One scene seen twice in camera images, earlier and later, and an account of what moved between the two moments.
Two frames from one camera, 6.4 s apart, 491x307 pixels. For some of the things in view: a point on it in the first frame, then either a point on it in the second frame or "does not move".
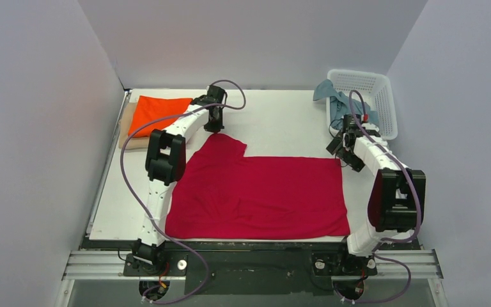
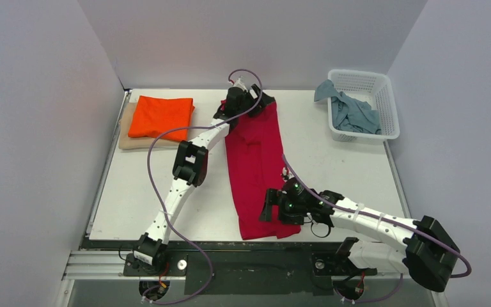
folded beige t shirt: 134,142 does not move
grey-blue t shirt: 339,103 does not move
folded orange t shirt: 149,108 does not move
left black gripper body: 213,121 to 253,103
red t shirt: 226,194 to 254,148
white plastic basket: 373,87 does not move
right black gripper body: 346,149 to 272,203
